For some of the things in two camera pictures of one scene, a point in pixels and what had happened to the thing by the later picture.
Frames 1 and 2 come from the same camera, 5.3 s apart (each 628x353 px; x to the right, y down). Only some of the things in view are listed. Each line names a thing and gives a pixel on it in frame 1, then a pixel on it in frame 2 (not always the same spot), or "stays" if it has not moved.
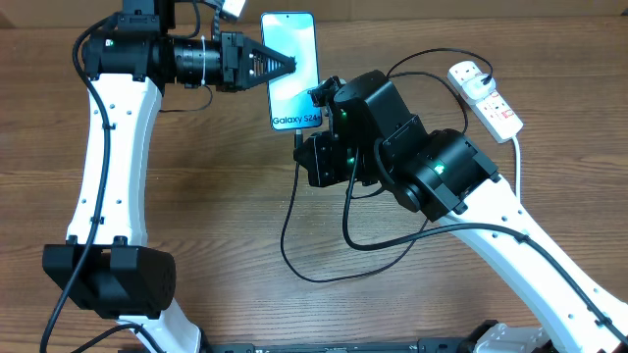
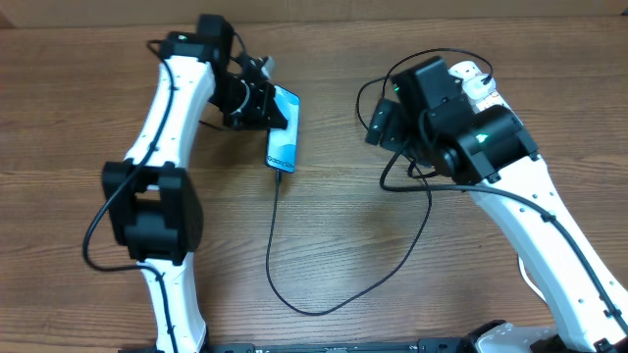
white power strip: (495, 113) stays
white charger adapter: (475, 88) stays
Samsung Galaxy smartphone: (291, 108) -> (282, 152)
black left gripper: (238, 54) -> (264, 107)
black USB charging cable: (298, 146) -> (371, 285)
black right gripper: (321, 157) -> (390, 129)
